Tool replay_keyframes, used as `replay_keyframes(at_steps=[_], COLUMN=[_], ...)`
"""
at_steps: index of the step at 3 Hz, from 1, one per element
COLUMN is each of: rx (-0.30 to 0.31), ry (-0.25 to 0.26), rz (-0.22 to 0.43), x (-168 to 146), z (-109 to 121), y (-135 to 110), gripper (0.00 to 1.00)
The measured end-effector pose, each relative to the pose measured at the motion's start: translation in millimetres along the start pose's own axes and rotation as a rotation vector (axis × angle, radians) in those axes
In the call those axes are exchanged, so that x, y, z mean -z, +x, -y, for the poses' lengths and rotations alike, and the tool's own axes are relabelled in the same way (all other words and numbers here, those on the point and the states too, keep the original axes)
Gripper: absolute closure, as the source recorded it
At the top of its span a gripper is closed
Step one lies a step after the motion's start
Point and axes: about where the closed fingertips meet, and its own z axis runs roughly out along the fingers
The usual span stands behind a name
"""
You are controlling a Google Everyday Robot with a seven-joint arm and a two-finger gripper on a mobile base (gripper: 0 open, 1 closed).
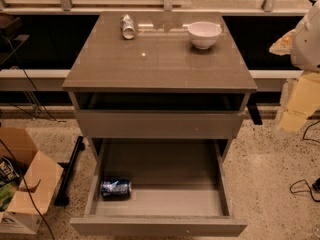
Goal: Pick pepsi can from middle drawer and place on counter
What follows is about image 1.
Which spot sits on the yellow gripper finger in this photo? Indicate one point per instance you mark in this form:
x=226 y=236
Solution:
x=283 y=45
x=303 y=102

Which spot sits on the blue pepsi can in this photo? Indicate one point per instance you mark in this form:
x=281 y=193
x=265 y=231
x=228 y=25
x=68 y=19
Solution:
x=116 y=188

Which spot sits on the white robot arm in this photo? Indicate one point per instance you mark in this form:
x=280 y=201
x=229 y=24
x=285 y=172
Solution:
x=302 y=44

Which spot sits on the grey drawer cabinet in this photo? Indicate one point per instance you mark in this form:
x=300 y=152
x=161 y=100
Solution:
x=159 y=70

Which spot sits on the open grey middle drawer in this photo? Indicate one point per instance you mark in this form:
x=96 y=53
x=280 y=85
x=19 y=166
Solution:
x=178 y=189

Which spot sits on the silver soda can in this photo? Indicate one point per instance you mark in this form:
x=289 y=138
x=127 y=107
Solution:
x=127 y=27

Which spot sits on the closed grey top drawer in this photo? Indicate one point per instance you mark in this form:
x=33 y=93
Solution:
x=153 y=125

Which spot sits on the white ceramic bowl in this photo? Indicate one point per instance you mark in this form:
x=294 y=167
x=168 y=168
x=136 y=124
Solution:
x=204 y=35

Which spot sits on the black bar on floor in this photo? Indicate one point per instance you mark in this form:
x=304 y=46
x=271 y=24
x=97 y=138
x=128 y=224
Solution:
x=62 y=198

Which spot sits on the brown cardboard box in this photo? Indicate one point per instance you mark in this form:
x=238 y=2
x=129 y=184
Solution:
x=39 y=176

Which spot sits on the dark snack bag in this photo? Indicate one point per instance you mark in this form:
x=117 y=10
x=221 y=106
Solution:
x=7 y=172

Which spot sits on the green snack bag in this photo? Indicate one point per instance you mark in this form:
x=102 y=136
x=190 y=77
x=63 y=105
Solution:
x=6 y=194

